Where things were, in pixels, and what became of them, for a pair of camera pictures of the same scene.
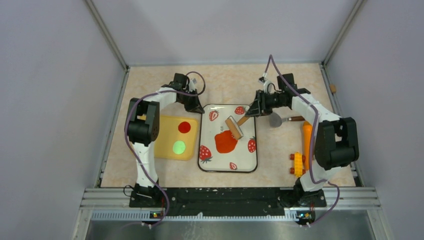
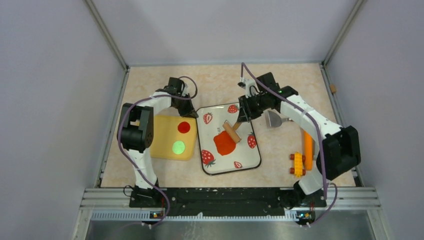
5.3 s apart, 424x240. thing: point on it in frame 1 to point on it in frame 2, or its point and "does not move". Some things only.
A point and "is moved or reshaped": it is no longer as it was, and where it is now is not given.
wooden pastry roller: [234, 126] is moved or reshaped
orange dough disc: [225, 142] does not move
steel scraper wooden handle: [275, 120] does not move
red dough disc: [184, 127] does not move
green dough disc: [178, 147] does not move
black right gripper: [258, 108] to [246, 114]
